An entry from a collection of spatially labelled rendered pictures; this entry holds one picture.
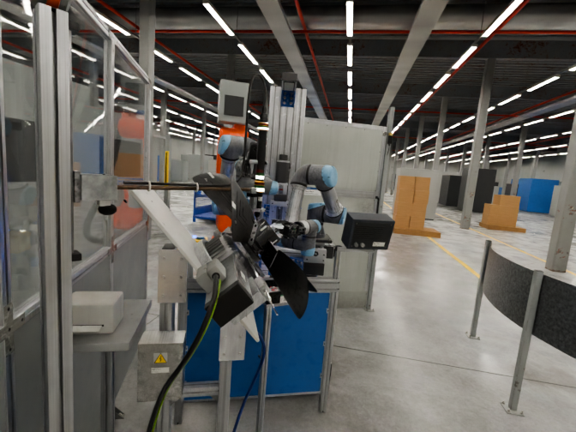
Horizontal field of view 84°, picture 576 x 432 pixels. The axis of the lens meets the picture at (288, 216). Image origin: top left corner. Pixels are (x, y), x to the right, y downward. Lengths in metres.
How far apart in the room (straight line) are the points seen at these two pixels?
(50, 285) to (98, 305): 0.27
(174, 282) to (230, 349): 0.35
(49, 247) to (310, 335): 1.47
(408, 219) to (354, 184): 6.16
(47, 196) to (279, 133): 1.61
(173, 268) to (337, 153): 2.44
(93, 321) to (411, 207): 8.78
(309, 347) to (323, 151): 1.96
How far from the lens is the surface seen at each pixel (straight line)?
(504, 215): 13.64
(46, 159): 1.00
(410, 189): 9.43
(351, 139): 3.43
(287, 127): 2.31
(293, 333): 2.02
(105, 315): 1.30
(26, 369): 1.33
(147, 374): 1.34
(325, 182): 1.75
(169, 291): 1.28
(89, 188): 1.03
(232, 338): 1.36
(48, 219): 1.02
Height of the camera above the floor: 1.46
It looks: 8 degrees down
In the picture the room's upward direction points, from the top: 5 degrees clockwise
